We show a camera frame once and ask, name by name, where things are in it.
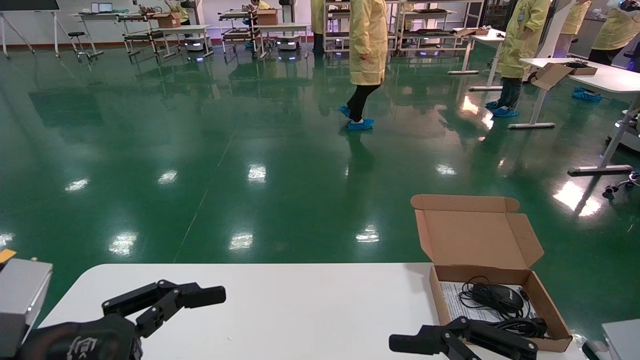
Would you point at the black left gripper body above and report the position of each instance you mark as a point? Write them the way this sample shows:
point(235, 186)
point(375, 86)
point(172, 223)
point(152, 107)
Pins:
point(75, 342)

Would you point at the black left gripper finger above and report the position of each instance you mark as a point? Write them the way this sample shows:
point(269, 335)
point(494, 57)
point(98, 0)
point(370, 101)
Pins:
point(200, 295)

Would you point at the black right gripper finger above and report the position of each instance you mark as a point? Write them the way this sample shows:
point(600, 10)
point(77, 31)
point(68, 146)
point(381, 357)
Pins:
point(480, 334)

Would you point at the brown cardboard box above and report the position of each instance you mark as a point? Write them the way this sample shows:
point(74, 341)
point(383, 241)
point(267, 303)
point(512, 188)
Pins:
point(267, 17)
point(475, 235)
point(168, 20)

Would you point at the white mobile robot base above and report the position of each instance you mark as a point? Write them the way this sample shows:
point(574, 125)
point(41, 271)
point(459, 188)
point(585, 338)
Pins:
point(289, 43)
point(195, 44)

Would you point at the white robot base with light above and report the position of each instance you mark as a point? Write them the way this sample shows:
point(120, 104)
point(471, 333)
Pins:
point(627, 135)

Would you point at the open cardboard box with flap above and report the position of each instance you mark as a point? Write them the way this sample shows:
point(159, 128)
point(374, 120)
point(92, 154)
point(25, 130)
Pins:
point(552, 75)

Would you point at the black computer mouse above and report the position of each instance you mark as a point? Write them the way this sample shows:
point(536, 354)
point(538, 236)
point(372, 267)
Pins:
point(500, 297)

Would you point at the white printed manual sheet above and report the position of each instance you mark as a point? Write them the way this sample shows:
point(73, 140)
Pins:
point(452, 300)

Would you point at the yellow tag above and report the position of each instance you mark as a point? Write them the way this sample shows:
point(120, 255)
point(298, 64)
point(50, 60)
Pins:
point(6, 255)

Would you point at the grey rounded robot part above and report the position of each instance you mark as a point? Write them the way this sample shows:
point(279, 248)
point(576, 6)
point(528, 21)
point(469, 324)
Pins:
point(595, 352)

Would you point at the chair base with castors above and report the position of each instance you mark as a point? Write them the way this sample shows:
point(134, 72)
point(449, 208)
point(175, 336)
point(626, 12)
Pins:
point(622, 185)

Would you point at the blue shoe covers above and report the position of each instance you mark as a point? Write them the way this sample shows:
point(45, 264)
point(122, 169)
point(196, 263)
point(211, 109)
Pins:
point(586, 94)

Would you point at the metal trolley rack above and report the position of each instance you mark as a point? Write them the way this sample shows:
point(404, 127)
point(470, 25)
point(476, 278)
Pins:
point(237, 35)
point(142, 36)

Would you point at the large white table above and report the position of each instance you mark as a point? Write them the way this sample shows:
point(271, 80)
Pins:
point(610, 77)

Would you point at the black round stool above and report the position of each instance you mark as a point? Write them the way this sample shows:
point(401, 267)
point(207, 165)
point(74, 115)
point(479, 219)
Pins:
point(76, 35)

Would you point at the metal shelf rack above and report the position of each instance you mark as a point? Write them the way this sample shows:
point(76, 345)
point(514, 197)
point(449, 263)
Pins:
point(335, 35)
point(435, 32)

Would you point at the white table with laptop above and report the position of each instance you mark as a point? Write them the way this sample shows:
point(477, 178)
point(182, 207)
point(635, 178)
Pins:
point(100, 16)

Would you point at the white table with cardboard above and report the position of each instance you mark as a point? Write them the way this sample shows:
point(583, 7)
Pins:
point(482, 37)

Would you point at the walking person in yellow coat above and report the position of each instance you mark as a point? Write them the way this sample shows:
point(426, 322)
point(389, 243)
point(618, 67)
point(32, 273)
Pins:
point(367, 45)

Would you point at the flat cardboard piece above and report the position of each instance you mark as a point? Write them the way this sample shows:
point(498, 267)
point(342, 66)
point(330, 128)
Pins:
point(470, 32)

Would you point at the open laptop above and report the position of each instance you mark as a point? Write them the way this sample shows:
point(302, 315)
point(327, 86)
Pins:
point(102, 7)

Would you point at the white robot with wheeled base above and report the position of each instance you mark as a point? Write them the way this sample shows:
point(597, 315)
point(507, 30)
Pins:
point(557, 30)

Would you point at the dark screen on stand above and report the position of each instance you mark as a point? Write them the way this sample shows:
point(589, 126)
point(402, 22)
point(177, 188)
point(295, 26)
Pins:
point(27, 5)

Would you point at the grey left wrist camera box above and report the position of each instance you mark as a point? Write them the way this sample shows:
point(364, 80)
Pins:
point(20, 300)

